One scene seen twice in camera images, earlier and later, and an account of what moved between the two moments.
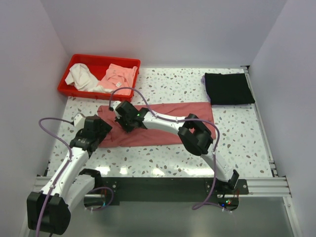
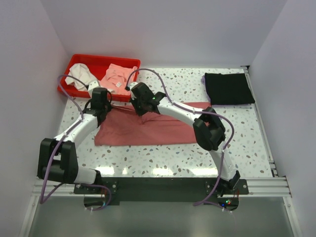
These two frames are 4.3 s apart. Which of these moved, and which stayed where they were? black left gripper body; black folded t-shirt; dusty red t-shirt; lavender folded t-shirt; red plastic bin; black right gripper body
Moved: black left gripper body; black right gripper body
Stayed: red plastic bin; lavender folded t-shirt; dusty red t-shirt; black folded t-shirt
